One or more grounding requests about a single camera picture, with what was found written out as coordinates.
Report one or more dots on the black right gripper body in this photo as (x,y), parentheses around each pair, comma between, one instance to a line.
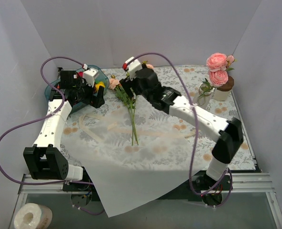
(129,84)

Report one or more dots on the white cup brown lid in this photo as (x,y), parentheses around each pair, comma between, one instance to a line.
(222,93)

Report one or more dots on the aluminium frame rail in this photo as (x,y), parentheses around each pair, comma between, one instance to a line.
(242,183)

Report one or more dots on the white ribbed ceramic vase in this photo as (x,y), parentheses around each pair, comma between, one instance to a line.
(203,95)

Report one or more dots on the pink rose stem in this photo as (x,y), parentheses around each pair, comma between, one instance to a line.
(219,66)

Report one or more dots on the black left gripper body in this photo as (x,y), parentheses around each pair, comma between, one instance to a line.
(93,94)

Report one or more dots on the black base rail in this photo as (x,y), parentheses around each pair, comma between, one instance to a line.
(201,182)

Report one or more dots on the white paper bouquet wrap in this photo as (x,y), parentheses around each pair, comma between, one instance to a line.
(129,165)

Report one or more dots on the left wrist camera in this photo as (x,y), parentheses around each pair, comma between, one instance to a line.
(90,75)

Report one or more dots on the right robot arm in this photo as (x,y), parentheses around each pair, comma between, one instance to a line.
(227,134)

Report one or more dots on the pink artificial flower bouquet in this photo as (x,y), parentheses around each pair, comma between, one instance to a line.
(128,102)

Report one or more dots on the white paper roll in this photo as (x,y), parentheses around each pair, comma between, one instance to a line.
(33,216)

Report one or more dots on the yellow lemon back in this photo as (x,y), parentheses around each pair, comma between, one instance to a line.
(99,85)

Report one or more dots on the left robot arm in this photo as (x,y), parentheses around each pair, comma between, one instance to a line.
(44,159)

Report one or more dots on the teal plastic fruit tray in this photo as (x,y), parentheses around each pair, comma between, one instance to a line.
(101,78)

